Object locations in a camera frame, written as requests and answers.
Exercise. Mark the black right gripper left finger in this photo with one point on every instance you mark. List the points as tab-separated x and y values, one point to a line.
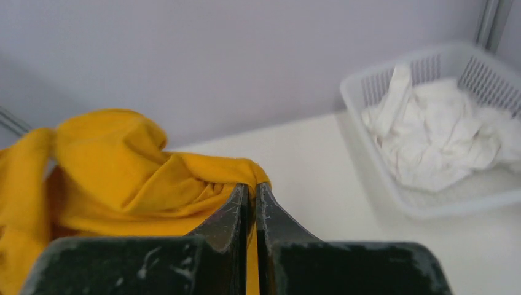
211	259

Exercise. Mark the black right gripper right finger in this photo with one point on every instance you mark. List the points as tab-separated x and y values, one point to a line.
291	260

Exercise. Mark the white crumpled t shirt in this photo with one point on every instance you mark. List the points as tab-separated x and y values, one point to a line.
433	135

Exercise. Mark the aluminium frame post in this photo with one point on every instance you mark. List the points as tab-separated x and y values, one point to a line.
13	124
491	24

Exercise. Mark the left aluminium frame post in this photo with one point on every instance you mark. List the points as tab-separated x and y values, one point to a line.
13	124

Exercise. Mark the orange t shirt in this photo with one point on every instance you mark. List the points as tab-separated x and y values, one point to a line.
105	173

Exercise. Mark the right aluminium frame post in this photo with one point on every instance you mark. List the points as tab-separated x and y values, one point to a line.
491	24

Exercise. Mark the white plastic laundry basket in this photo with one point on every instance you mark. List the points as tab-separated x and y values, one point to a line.
490	83

